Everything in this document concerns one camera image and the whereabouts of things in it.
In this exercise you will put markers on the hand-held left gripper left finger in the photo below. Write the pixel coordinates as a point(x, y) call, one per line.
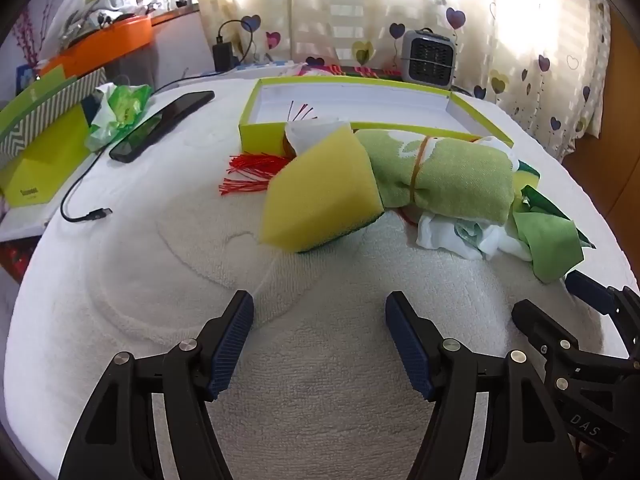
point(232, 347)

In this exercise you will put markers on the pile of white clutter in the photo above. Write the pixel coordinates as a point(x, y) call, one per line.
point(95, 10)

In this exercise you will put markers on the colourful plaid blanket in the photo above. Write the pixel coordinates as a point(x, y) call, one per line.
point(350, 70)

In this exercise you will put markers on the black charger adapter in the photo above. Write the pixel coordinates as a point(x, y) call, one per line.
point(222, 55)

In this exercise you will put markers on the heart print curtain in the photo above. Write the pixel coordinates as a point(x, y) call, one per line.
point(375, 5)

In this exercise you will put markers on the red tassel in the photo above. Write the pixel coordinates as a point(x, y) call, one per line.
point(250, 175)

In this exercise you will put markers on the black smartphone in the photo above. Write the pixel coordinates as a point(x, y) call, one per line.
point(160, 125)

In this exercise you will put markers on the orange shelf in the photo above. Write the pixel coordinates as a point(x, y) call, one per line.
point(110, 42)

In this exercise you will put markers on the dark green satin cloth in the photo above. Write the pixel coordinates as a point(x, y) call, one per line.
point(565, 215)

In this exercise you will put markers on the white sock bundle teal print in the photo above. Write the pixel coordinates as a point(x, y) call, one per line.
point(465, 232)

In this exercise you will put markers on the shallow lime green box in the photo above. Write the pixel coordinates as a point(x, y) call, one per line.
point(350, 100)

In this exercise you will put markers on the small grey heater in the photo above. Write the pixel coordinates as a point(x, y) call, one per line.
point(427, 57)

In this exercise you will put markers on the green towel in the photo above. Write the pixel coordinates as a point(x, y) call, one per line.
point(450, 175)

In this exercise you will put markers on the white fabric pouch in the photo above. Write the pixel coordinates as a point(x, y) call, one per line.
point(312, 135)

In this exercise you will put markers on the green chevron pattern box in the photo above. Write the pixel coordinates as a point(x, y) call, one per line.
point(45, 145)

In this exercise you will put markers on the green wet wipes packet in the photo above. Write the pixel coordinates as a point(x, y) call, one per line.
point(120, 110)

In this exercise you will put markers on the large yellow sponge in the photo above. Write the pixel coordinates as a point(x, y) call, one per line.
point(320, 195)

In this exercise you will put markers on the wooden wardrobe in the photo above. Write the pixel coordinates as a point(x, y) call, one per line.
point(617, 110)

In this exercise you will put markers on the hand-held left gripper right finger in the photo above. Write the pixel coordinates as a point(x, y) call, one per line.
point(407, 342)

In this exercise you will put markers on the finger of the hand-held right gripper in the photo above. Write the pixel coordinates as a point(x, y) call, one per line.
point(590, 290)
point(537, 325)

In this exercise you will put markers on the light green cloth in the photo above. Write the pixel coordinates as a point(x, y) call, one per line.
point(547, 242)

